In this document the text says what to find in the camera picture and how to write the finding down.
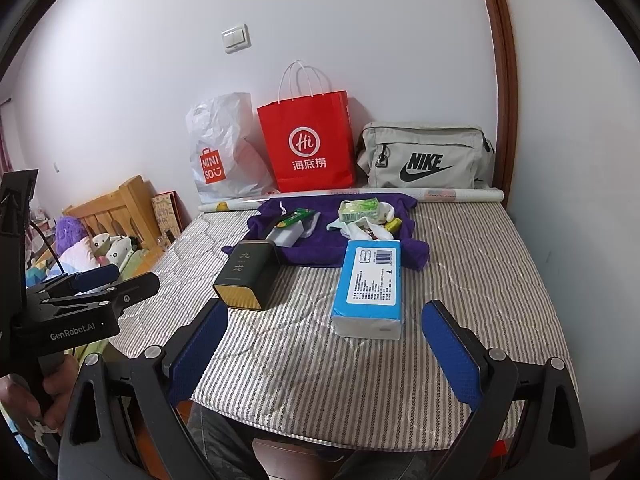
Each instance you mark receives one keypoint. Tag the purple fluffy plush toy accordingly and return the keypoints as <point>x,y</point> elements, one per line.
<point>70,232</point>

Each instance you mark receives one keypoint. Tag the white plastic shopping bag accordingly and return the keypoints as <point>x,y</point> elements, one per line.
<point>220,155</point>

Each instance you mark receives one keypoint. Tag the white box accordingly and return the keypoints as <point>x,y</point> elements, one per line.
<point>287,235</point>

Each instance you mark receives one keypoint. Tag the person's grey patterned shorts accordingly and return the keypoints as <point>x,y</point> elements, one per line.
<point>220,440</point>

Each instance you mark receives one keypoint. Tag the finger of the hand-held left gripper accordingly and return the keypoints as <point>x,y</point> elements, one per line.
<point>135,287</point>
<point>95,275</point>

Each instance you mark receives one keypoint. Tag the blue tissue pack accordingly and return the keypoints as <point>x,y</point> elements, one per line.
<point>370,280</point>

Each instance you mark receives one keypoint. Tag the brown wooden door frame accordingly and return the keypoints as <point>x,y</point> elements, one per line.
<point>500,85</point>

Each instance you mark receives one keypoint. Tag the rolled printed paper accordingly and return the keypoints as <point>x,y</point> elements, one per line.
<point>450,194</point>

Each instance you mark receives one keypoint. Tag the green snack packet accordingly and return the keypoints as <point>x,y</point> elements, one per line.
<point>360,208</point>
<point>300,217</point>

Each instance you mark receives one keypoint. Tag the dark green tin box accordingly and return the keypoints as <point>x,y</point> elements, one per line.
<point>245,275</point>

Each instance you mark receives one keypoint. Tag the person's left hand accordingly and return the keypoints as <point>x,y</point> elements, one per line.
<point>57,377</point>

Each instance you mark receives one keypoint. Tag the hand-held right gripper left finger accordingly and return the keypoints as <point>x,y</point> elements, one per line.
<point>197,355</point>

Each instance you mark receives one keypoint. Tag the grey waist bag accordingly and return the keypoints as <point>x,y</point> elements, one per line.
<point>425,160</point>

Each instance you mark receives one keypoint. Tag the purple towel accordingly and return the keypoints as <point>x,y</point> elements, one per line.
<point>320,252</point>

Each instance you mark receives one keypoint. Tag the white plush toy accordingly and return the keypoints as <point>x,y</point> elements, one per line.
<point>121,251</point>
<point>100,244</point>

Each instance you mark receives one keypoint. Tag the white cloth with green edge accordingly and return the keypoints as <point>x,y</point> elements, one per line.
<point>357,232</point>

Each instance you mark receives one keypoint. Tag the brown framed board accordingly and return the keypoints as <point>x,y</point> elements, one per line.
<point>167,212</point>

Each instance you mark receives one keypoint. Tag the person's leg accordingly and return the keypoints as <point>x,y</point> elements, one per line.
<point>300,462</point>

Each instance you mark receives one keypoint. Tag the wooden bed headboard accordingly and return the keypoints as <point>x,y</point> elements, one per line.
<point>115,205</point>

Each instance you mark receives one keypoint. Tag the yellow zip pouch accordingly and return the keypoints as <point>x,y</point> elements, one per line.
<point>395,226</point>

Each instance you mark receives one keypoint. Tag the red paper shopping bag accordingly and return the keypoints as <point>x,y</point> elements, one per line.
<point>307,145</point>

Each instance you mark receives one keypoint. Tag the white wall light switch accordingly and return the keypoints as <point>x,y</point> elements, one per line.
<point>236,37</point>

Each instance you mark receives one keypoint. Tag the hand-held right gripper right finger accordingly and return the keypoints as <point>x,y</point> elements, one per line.
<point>452,355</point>

